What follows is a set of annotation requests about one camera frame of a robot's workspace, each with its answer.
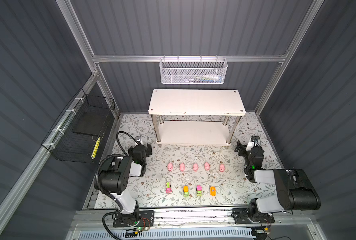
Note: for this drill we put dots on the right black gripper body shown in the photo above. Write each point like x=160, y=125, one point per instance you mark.
x=241, y=148

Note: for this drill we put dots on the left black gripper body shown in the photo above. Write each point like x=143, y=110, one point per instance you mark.
x=148, y=149

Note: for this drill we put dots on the orange toy bulldozer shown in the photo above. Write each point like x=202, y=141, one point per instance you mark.
x=213, y=191

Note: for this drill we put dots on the green orange mixer toy truck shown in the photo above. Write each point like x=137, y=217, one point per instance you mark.
x=186, y=191

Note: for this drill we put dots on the green pink mixer toy truck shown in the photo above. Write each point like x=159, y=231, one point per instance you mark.
x=199, y=190

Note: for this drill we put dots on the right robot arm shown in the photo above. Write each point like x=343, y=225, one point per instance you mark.
x=294, y=190

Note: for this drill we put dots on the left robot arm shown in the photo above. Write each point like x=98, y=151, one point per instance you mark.
x=114, y=173

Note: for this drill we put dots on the white two-tier shelf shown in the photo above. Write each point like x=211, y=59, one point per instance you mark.
x=224, y=103

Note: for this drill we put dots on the pink pig toy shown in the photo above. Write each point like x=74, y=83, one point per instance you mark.
x=182, y=167
x=207, y=166
x=195, y=167
x=222, y=168
x=170, y=167

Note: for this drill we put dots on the yellow tag on basket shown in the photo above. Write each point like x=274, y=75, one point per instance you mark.
x=95, y=149

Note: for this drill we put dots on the pens in white basket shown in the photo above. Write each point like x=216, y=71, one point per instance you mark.
x=205, y=79

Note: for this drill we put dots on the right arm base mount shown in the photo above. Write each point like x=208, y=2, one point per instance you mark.
x=247, y=216

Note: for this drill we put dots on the black wire basket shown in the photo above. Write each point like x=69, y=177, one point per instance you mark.
x=88, y=117

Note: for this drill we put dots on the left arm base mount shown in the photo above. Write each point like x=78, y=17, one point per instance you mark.
x=136, y=219

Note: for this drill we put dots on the white cable duct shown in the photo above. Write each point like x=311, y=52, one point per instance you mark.
x=188, y=233

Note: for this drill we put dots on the white wire mesh basket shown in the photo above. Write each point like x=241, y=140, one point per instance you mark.
x=175, y=71

